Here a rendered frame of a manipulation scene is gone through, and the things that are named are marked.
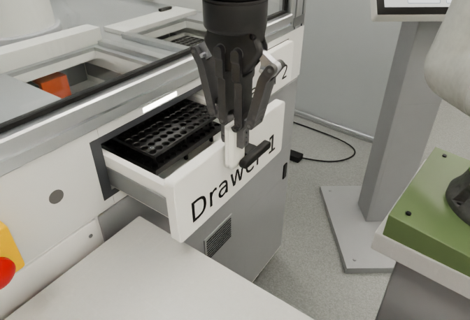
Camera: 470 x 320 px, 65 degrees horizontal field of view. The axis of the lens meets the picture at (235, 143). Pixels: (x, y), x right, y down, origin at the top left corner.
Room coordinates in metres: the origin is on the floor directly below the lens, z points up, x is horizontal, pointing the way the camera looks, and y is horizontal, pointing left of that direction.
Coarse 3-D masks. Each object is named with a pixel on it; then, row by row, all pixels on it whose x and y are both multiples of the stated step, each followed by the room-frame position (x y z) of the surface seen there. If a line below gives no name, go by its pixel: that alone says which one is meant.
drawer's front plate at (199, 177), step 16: (272, 112) 0.56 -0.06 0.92; (256, 128) 0.51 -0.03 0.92; (272, 128) 0.56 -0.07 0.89; (224, 144) 0.45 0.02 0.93; (256, 144) 0.52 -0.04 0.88; (192, 160) 0.41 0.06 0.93; (208, 160) 0.41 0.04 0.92; (224, 160) 0.44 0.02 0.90; (256, 160) 0.52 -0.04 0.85; (176, 176) 0.37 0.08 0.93; (192, 176) 0.39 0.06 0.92; (208, 176) 0.41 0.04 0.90; (224, 176) 0.44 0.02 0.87; (240, 176) 0.48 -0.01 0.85; (176, 192) 0.36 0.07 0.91; (192, 192) 0.38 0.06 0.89; (208, 192) 0.41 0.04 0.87; (224, 192) 0.44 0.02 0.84; (176, 208) 0.36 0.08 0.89; (208, 208) 0.41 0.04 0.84; (176, 224) 0.36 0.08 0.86; (192, 224) 0.38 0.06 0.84
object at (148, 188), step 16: (192, 96) 0.68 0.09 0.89; (208, 144) 0.59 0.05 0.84; (112, 160) 0.46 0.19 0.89; (112, 176) 0.46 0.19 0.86; (128, 176) 0.44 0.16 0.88; (144, 176) 0.42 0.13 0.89; (160, 176) 0.49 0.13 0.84; (128, 192) 0.44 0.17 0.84; (144, 192) 0.42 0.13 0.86; (160, 192) 0.40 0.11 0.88; (160, 208) 0.40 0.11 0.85
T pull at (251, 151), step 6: (264, 144) 0.47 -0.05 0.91; (270, 144) 0.48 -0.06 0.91; (246, 150) 0.46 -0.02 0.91; (252, 150) 0.46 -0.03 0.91; (258, 150) 0.46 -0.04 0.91; (264, 150) 0.47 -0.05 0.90; (246, 156) 0.44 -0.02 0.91; (252, 156) 0.44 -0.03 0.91; (258, 156) 0.45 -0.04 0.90; (240, 162) 0.43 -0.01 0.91; (246, 162) 0.43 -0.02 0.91; (252, 162) 0.44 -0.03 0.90
